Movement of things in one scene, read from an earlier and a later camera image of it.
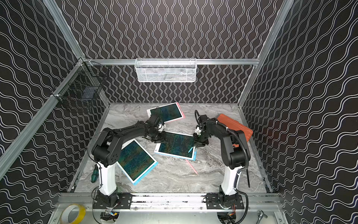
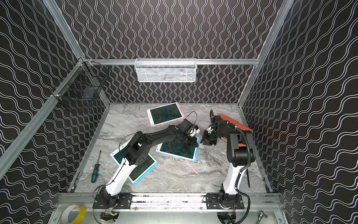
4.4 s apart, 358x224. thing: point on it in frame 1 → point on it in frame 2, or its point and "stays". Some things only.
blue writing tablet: [135, 161] stays
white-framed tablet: [177, 145] stays
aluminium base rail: [85, 202] stays
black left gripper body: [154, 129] → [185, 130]
